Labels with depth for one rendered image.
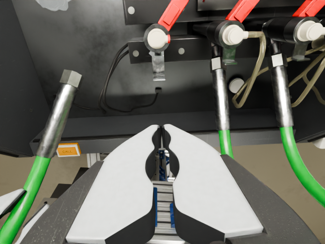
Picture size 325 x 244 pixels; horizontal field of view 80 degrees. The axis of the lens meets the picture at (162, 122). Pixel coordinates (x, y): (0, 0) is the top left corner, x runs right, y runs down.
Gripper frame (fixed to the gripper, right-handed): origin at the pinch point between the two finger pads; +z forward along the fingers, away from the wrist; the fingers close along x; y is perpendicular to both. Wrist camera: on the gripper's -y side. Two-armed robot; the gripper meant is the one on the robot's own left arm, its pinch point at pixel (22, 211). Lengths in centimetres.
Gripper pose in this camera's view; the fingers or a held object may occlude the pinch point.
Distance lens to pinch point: 23.0
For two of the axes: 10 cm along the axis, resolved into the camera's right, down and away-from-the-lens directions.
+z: 4.9, -7.7, 4.0
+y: -2.8, 3.0, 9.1
